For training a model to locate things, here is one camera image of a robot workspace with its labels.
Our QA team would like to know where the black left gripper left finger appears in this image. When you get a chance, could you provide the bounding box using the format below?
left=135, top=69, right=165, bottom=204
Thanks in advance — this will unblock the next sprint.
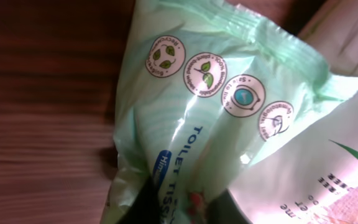
left=118, top=177, right=160, bottom=224

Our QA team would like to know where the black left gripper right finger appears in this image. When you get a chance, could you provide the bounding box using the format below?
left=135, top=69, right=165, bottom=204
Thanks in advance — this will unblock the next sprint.
left=208, top=189, right=252, bottom=224

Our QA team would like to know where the white green tube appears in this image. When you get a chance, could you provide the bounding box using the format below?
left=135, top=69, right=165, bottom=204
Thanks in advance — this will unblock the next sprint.
left=229, top=0, right=358, bottom=223

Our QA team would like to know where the teal toilet tissue pack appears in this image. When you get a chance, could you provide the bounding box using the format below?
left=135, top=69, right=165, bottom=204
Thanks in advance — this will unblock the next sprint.
left=101, top=0, right=358, bottom=223

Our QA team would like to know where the orange pasta package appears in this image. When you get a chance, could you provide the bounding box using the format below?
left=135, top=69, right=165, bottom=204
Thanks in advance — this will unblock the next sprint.
left=310, top=188, right=358, bottom=224

